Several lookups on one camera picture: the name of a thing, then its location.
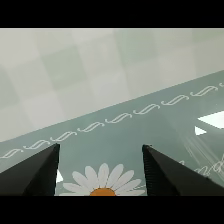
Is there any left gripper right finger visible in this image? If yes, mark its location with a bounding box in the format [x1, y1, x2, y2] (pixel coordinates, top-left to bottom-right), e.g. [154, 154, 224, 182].
[141, 143, 224, 197]

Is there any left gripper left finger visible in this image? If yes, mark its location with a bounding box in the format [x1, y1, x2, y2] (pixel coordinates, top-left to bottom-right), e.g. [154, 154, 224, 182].
[0, 142, 61, 197]

